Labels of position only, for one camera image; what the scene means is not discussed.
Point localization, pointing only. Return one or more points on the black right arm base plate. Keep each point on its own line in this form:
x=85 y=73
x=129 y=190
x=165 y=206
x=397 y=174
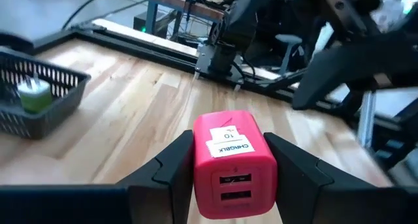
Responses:
x=204 y=61

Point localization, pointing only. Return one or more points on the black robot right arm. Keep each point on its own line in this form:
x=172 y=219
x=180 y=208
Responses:
x=235 y=28

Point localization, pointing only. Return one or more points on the wooden desk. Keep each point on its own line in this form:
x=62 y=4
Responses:
x=170 y=0

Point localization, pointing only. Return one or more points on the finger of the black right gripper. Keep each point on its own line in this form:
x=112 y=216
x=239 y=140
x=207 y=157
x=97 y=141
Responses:
x=333 y=77

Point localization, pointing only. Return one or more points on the green charger block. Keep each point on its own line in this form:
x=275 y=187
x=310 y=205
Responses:
x=36 y=98

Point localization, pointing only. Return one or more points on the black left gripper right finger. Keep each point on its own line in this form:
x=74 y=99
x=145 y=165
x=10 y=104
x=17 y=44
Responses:
x=310 y=191

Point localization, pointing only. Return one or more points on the pink labelled charger block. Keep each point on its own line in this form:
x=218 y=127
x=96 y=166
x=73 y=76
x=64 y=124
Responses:
x=228 y=188

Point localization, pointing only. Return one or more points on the black metal table frame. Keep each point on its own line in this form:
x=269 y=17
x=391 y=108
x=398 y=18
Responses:
x=147 y=50

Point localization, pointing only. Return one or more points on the black mesh basket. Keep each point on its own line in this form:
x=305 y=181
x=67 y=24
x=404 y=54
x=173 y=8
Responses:
x=65 y=100

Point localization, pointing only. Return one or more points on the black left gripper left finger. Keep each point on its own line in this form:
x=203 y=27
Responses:
x=163 y=185

